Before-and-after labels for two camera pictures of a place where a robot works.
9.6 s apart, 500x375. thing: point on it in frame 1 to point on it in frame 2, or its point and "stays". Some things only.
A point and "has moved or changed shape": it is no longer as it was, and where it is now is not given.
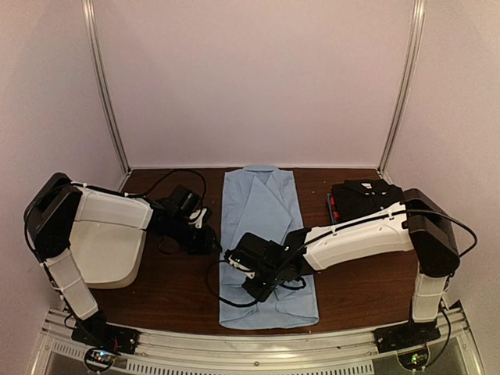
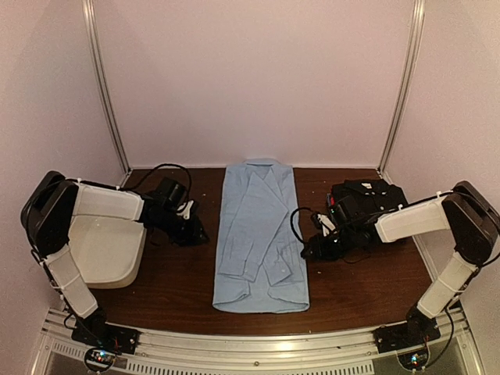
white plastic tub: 107,255 stays
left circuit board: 100,358 stays
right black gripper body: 262,293 to 337,248
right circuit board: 414,360 stays
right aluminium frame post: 416,37 stays
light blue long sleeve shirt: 262,200 has moved or changed shape
